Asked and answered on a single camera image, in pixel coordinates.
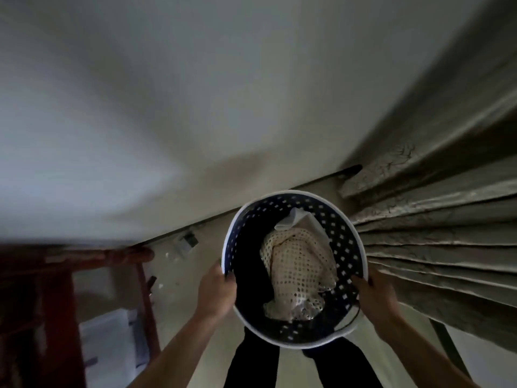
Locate small clear plastic item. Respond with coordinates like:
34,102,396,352
167,232,200,264

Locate person's black trousers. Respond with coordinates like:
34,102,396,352
223,328,384,388

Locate person's left hand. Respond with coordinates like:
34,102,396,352
195,260,237,320

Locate black garment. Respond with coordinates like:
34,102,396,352
235,222,275,316

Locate person's right forearm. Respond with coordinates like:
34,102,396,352
373,307,483,388

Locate grey pleated curtain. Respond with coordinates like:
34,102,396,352
338,0,517,354

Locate dark blue perforated laundry basket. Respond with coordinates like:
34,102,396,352
222,190,369,350

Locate person's right hand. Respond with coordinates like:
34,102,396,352
351,266,401,332

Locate white cloth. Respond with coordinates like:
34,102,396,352
275,207,330,244

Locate person's left forearm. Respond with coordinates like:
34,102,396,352
126,310,227,388

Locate cream mesh garment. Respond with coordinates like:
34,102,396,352
260,228,338,322

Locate white storage box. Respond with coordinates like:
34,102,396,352
79,308,151,388

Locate red wooden furniture frame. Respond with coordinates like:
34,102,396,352
0,244,162,388

